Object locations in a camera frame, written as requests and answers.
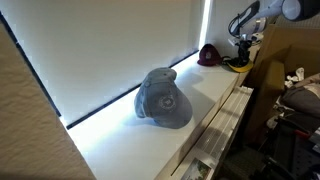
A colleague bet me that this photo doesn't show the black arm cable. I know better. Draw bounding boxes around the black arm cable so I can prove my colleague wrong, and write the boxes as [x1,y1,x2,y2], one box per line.
[227,0,262,38]

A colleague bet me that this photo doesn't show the grey cap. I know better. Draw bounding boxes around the grey cap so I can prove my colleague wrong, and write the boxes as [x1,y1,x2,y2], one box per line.
[133,67,194,130]

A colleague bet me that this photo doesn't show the white socks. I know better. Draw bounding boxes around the white socks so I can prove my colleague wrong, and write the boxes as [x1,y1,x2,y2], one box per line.
[284,67,306,89]

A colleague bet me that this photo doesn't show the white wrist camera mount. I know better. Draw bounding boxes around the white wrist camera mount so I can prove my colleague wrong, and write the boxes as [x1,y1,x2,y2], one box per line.
[228,17,268,46]

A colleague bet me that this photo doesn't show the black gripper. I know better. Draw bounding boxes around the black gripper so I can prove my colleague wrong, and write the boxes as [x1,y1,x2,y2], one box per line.
[237,38,254,65]

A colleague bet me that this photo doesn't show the photo postcard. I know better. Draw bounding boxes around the photo postcard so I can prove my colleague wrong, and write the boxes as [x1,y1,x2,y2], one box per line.
[180,157,213,180]

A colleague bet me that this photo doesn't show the black blind bottom bar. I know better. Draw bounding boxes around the black blind bottom bar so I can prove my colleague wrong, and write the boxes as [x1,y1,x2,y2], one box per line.
[65,49,200,130]

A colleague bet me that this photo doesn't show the black stand with red part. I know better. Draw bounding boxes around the black stand with red part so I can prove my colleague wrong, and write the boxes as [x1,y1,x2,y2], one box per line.
[262,113,320,180]

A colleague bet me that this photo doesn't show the yellow object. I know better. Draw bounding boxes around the yellow object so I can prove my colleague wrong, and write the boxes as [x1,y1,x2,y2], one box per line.
[222,55,255,74]

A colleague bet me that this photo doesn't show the maroon cap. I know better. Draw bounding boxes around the maroon cap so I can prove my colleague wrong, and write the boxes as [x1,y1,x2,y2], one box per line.
[196,43,223,67]

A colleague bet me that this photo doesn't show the white roller blind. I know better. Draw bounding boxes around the white roller blind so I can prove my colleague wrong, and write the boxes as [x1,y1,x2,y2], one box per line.
[0,0,206,126]

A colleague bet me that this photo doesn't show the grey clothing pile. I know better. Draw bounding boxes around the grey clothing pile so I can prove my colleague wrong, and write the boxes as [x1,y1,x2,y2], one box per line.
[275,73,320,118]

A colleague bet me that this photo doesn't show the white radiator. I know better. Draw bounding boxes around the white radiator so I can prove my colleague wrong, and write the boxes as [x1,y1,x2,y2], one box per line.
[171,85,254,180]

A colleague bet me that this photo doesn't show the large brown cardboard box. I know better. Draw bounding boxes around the large brown cardboard box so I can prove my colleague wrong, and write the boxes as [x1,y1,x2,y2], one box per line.
[244,14,320,144]

